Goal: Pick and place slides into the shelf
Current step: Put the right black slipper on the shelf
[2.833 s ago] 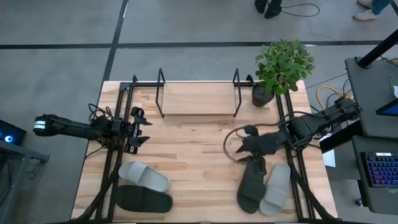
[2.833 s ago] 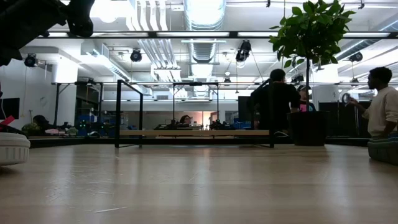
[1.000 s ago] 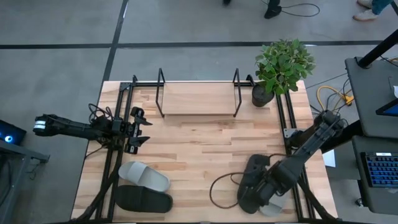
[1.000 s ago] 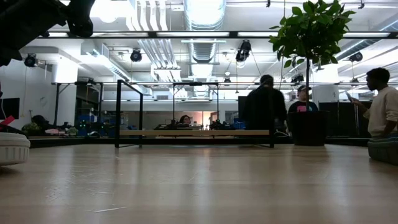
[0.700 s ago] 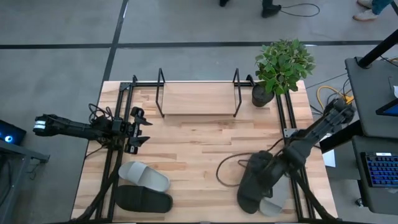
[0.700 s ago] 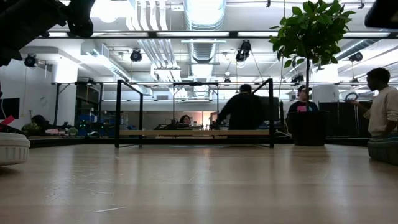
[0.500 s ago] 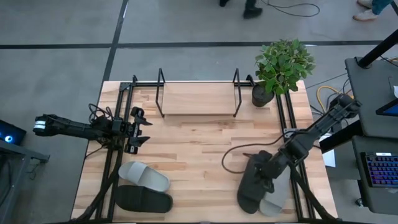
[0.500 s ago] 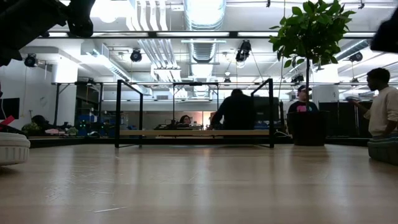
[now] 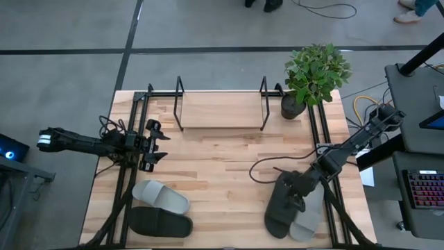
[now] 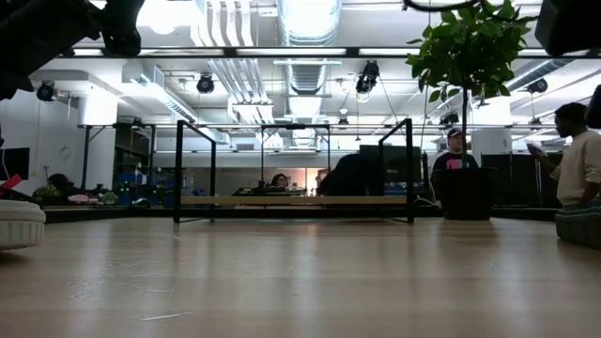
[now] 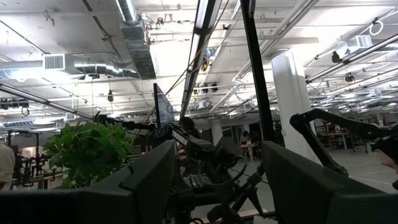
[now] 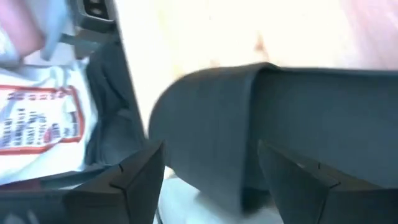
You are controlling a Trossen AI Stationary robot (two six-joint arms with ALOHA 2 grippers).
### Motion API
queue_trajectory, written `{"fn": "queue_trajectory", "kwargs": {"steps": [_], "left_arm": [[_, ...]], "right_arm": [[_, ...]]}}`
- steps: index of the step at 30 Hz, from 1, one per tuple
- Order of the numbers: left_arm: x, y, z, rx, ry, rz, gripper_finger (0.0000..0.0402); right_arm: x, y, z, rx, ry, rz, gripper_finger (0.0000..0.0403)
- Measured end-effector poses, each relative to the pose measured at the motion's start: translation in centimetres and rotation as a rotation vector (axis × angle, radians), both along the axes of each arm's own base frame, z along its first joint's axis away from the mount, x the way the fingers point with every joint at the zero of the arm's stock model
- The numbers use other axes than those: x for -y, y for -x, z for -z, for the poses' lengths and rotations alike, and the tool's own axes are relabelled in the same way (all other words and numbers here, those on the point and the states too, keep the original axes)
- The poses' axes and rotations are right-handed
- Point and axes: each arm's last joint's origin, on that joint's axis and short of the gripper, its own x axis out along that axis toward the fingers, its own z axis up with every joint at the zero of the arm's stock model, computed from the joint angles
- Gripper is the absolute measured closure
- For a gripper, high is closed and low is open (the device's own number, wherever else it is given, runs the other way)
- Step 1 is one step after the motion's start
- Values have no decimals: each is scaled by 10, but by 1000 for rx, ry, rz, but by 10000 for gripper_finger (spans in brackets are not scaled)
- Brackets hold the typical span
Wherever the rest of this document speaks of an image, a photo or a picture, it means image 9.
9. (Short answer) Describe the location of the black floor cable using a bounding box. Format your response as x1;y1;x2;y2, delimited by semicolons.
290;0;358;20

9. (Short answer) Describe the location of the black monitor pole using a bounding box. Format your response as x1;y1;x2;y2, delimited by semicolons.
398;33;444;76

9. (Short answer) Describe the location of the white paper sheet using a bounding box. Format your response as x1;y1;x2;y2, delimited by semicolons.
359;165;376;188

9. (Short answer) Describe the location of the green potted plant black pot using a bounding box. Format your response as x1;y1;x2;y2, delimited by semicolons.
280;42;354;121

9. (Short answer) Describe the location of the black aluminium rig frame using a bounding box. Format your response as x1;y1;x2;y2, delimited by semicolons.
78;83;379;250

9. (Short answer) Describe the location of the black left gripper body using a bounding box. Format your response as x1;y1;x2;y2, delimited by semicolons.
133;133;154;164

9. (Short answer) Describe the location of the black desk support bar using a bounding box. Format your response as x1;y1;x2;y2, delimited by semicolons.
356;133;406;172

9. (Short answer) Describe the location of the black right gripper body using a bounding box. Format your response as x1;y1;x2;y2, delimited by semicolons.
292;168;323;199

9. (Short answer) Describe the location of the person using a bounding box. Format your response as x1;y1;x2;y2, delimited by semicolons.
244;0;284;13
393;0;440;25

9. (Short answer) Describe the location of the yellow cable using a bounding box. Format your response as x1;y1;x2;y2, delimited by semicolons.
352;95;381;126

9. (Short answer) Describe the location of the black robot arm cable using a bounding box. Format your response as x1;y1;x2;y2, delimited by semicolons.
99;115;128;138
248;145;334;185

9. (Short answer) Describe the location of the backlit black keyboard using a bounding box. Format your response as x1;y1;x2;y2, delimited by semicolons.
402;169;444;210

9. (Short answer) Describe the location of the wooden shelf black metal frame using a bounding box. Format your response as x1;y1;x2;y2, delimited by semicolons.
172;75;271;133

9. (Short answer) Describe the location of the black computer blue light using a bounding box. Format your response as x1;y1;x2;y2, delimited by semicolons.
0;133;31;163

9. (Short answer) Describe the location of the grey desk top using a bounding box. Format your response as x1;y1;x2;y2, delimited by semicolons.
391;151;444;241
384;63;444;156

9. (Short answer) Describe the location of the grey slide sandal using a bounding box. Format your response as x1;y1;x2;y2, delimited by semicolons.
131;179;191;215
289;182;325;243

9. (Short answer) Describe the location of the black tablet screen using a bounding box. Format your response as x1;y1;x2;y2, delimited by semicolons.
418;110;444;131

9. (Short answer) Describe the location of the dark grey side table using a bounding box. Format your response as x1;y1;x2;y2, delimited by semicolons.
0;156;56;250

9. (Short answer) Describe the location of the black slide sandal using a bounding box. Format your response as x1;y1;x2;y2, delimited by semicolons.
127;206;194;239
264;169;306;240

